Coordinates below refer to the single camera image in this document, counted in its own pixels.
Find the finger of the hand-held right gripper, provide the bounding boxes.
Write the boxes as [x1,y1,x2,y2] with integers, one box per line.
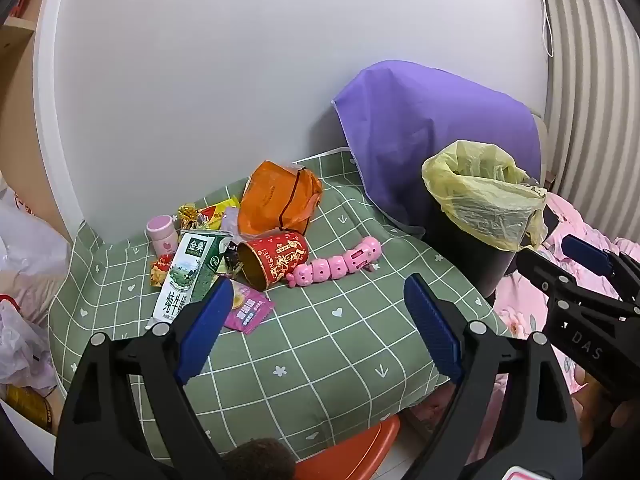
[561,235,640,306]
[517,248,581,306]

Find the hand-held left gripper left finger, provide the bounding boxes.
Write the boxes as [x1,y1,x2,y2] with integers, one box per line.
[54,276,236,480]

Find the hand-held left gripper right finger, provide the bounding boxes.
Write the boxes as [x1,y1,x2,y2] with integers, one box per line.
[402,272,583,480]

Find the purple pink sachet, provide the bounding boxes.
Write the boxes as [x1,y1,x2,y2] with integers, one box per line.
[222,280,277,335]

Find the green white milk carton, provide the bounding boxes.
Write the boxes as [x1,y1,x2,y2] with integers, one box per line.
[146,230,233,331]

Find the black trash bin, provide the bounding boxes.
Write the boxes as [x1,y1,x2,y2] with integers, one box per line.
[422,195,516,298]

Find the red yellow candy wrapper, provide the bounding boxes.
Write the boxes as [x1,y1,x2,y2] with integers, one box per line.
[150,254,176,288]

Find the yellow plastic bin liner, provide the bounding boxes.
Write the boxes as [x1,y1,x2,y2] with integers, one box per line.
[421,140,548,251]

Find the gold candy wrapper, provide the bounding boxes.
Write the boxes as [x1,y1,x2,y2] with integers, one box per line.
[177,203,203,228]

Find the yellow snack packet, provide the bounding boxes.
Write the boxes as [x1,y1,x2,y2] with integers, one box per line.
[196,196,241,228]

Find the orange plastic bag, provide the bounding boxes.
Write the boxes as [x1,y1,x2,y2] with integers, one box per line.
[237,160,323,237]

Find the person's right hand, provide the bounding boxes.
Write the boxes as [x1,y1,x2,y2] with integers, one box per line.
[575,367,638,428]

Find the pink floral blanket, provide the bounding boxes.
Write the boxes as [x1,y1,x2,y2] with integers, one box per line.
[492,192,640,461]

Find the small pink bottle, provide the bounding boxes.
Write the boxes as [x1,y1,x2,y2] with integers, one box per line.
[145,215,179,256]

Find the green checked tablecloth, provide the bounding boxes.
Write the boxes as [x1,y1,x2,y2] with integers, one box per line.
[47,147,511,461]

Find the pink caterpillar toy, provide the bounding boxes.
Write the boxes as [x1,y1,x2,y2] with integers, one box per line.
[286,236,383,288]

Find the person's dark hair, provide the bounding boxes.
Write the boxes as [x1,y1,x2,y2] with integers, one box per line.
[222,437,297,480]

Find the orange plastic stool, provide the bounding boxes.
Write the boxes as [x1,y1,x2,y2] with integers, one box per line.
[295,415,401,480]

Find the striped beige curtain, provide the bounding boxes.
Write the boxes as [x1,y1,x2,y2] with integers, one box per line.
[542,0,640,246]

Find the crumpled translucent plastic bag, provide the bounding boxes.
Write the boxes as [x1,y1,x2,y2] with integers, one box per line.
[0,300,56,396]

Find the purple cloth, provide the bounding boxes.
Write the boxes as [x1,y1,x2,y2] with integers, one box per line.
[331,60,543,238]

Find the white plastic bag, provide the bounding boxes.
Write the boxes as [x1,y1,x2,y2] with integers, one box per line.
[0,187,71,321]

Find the wooden shelf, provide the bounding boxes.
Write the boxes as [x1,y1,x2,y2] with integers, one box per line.
[0,0,71,241]

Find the white cable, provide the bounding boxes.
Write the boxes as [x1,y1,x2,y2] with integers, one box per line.
[537,0,555,58]

